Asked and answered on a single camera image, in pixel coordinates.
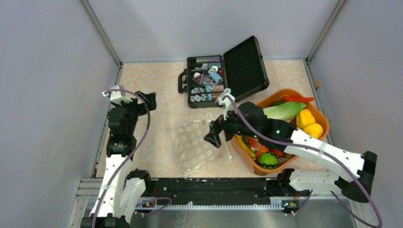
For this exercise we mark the toy red chili pepper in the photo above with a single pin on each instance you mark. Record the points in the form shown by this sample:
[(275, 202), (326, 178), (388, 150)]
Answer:
[(299, 99)]

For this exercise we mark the toy yellow banana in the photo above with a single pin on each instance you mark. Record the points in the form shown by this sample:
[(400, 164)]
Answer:
[(250, 153)]

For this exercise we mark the toy red apple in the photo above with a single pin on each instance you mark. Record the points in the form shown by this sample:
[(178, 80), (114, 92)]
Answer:
[(278, 153)]

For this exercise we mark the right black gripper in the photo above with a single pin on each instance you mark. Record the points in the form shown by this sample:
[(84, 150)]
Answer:
[(217, 126)]

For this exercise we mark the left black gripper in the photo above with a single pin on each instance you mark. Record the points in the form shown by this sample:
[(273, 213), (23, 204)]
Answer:
[(148, 99)]

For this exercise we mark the black poker chip case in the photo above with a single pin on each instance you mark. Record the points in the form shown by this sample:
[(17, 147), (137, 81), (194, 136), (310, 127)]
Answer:
[(241, 69)]

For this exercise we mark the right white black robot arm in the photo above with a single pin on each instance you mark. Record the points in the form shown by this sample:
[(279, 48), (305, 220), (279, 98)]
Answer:
[(351, 173)]

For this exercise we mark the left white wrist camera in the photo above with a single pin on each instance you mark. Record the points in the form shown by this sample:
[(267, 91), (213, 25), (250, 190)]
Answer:
[(117, 97)]

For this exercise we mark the clear zip top bag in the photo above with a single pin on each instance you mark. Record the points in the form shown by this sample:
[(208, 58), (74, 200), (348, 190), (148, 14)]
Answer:
[(190, 152)]

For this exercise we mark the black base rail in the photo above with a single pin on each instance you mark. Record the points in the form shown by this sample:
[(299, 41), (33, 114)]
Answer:
[(220, 191)]

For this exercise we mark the toy watermelon slice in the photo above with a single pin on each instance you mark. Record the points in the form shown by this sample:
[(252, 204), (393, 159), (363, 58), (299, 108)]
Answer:
[(254, 144)]

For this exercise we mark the orange plastic basket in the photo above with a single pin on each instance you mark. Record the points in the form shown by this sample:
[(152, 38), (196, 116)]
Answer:
[(276, 96)]

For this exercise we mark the toy yellow bell pepper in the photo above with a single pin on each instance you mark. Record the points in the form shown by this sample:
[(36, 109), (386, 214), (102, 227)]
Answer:
[(304, 118)]

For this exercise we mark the toy green white cabbage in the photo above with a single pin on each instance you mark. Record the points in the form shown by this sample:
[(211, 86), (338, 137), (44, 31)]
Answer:
[(286, 111)]

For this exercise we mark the toy orange fruit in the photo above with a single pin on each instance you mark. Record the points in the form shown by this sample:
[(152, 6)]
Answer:
[(263, 149)]

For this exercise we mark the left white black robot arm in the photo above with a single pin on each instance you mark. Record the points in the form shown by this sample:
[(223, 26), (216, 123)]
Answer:
[(119, 193)]

